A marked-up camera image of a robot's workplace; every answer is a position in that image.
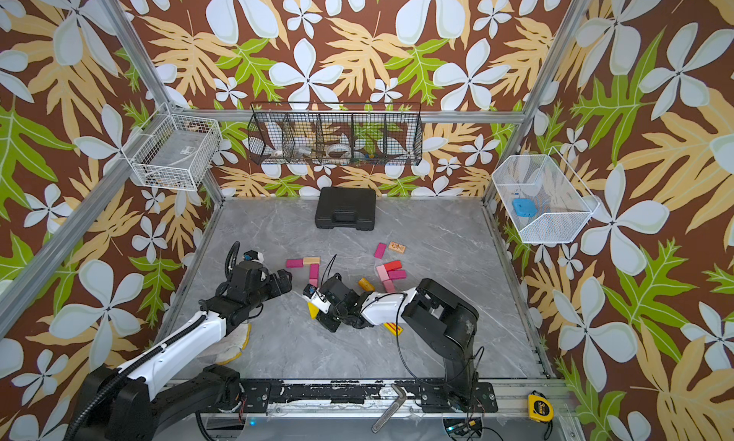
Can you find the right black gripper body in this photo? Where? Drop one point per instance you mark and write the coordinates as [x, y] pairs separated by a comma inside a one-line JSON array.
[[331, 320]]

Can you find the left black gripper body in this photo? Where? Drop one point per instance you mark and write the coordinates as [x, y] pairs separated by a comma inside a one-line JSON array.
[[269, 288]]

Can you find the magenta block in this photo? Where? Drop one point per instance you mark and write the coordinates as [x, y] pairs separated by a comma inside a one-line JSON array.
[[397, 275], [380, 251], [314, 271], [294, 263]]

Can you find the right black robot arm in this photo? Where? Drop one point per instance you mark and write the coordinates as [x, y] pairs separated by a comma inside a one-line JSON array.
[[443, 320]]

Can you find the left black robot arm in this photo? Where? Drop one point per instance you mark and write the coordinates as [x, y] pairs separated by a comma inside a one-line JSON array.
[[135, 401]]

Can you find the orange block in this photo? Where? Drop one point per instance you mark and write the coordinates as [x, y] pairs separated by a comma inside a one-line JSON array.
[[366, 285]]

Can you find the pink block lower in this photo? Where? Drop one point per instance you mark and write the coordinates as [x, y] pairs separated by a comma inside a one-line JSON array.
[[389, 286]]

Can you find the yellow red striped block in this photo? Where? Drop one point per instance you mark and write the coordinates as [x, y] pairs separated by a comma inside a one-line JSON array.
[[394, 329]]

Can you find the magenta block top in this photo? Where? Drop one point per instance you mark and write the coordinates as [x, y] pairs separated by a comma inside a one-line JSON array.
[[380, 251]]

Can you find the monkey picture wood block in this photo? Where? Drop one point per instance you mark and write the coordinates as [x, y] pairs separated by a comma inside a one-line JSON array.
[[396, 247]]

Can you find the black plastic tool case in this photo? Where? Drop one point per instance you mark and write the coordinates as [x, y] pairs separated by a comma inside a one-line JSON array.
[[346, 208]]

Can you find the blue object in basket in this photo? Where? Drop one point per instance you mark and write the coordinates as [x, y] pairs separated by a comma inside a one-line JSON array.
[[524, 207]]

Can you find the yellow tape measure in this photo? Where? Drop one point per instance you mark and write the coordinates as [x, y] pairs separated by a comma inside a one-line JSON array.
[[539, 408]]

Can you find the white mesh basket right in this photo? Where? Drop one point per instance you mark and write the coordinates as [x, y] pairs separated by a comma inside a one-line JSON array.
[[565, 202]]

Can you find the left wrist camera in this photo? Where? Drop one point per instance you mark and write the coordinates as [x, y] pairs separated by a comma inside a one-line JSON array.
[[253, 255]]

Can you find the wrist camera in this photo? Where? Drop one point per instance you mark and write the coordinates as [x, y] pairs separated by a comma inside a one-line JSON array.
[[253, 255], [316, 298]]

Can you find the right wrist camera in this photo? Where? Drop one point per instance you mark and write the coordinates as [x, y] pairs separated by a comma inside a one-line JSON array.
[[316, 298]]

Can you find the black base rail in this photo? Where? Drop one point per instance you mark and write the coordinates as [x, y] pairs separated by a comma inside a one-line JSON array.
[[261, 396]]

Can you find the grey metal bracket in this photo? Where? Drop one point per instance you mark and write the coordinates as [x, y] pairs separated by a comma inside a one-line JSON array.
[[392, 409]]

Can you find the white wire basket left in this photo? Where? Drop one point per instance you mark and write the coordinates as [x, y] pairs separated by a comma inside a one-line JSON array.
[[173, 150]]

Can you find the black wire basket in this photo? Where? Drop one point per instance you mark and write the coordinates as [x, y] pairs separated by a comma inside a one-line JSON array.
[[309, 132]]

